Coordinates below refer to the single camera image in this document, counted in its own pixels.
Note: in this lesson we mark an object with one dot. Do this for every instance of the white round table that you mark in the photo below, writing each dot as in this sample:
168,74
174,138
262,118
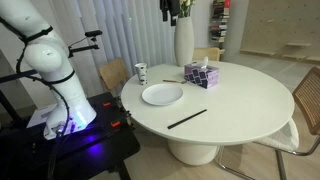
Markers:
244,106

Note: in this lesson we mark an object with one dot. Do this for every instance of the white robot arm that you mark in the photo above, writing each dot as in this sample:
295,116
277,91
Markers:
48,55

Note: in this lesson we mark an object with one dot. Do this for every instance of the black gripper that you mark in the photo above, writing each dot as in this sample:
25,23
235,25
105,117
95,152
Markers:
170,10

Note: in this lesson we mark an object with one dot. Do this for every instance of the orange handled clamp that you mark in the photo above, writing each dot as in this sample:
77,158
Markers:
106,104
115,123

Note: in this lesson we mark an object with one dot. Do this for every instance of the wooden handled metal spoon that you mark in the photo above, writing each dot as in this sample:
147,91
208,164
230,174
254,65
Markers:
174,81

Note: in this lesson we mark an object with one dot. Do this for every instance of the black camera on stand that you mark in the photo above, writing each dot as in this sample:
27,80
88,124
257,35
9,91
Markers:
90,38

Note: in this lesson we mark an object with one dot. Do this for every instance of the wooden chair near robot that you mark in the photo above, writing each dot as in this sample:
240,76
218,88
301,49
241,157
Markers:
113,73

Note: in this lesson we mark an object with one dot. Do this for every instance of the black chopstick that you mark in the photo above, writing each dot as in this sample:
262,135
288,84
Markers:
185,119

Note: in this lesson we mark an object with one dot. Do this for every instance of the wooden chair behind table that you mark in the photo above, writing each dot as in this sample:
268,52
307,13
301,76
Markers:
212,53

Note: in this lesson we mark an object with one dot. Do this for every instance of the wooden pegboard with shelves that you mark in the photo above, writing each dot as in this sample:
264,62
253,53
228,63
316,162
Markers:
286,29

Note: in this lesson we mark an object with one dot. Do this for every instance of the white round plate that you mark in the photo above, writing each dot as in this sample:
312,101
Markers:
162,94

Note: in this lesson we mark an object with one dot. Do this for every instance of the cane back chair white cushion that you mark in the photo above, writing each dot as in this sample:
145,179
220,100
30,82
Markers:
306,116

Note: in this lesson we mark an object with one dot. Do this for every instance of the stack of books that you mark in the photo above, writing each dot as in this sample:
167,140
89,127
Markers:
220,17

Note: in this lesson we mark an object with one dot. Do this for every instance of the white flowers in vase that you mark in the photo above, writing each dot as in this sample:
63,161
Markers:
185,7

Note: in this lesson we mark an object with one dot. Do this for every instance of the purple patterned tissue box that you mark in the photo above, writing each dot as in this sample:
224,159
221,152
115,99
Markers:
201,73

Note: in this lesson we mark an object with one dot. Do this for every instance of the white patterned paper cup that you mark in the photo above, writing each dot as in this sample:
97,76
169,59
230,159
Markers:
141,69

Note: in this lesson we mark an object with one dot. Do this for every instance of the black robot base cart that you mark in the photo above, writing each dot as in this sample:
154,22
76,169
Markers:
81,156

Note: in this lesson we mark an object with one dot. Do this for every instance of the tall white vase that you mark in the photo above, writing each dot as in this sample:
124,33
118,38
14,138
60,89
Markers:
184,41

